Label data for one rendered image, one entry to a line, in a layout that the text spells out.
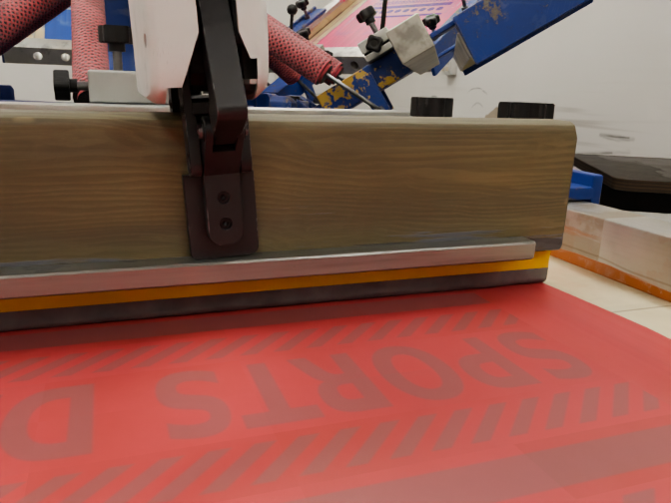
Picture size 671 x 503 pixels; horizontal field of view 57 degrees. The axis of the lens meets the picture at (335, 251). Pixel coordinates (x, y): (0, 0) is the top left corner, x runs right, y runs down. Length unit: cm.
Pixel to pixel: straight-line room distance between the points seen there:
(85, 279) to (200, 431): 10
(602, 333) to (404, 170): 13
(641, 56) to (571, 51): 42
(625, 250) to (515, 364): 17
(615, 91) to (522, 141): 261
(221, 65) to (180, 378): 12
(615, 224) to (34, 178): 33
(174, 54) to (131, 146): 5
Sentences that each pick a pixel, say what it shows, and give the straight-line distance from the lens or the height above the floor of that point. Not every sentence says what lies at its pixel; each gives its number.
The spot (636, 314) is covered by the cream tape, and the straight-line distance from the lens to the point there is 38.
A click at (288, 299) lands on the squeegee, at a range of 33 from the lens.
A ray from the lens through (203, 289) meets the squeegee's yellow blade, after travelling 32.
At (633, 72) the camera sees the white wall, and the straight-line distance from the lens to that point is 291.
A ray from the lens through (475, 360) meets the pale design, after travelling 28.
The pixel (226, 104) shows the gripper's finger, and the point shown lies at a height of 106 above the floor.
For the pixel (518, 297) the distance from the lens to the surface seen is 37.
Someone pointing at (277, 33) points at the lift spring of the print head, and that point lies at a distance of 114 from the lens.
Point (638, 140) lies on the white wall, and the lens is 285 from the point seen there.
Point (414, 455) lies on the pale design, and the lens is 21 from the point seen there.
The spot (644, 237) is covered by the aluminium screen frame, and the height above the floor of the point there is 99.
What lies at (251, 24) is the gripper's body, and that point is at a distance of 26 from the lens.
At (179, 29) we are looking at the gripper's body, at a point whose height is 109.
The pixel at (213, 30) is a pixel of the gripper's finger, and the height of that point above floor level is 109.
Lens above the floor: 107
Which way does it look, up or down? 15 degrees down
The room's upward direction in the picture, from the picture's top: 2 degrees clockwise
